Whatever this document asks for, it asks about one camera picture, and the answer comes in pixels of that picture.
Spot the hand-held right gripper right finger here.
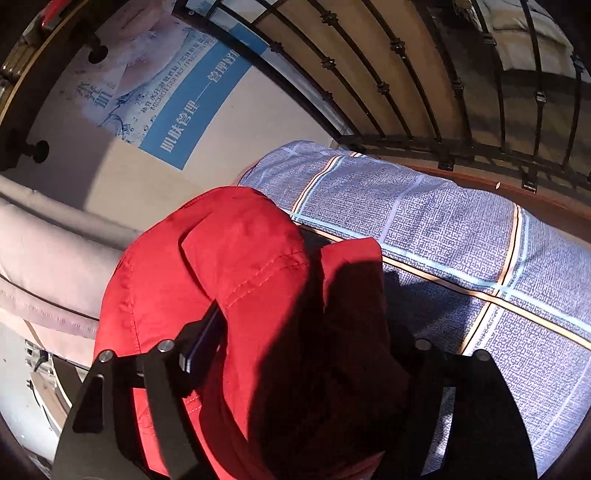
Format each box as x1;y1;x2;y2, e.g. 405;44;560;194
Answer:
383;339;539;480

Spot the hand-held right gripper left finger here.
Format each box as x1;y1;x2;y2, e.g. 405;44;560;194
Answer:
51;302;227;480

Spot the red puffer jacket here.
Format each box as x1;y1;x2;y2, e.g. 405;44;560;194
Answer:
95;186;416;480

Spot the blue plaid bed sheet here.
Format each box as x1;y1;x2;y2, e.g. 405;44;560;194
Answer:
238;141;591;480

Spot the grey cushion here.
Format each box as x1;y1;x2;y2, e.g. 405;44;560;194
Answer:
0;175;144;370

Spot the blue and white poster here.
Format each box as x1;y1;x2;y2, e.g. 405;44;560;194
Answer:
60;0;271;171

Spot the desk with caster wheels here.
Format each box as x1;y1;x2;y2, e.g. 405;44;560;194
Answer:
0;0;112;174

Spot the black metal bed footboard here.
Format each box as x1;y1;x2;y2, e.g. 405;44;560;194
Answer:
173;0;591;195

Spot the wooden board panel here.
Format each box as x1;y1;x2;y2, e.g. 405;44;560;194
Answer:
222;0;591;162

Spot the red bin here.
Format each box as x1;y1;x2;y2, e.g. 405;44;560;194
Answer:
41;0;62;29

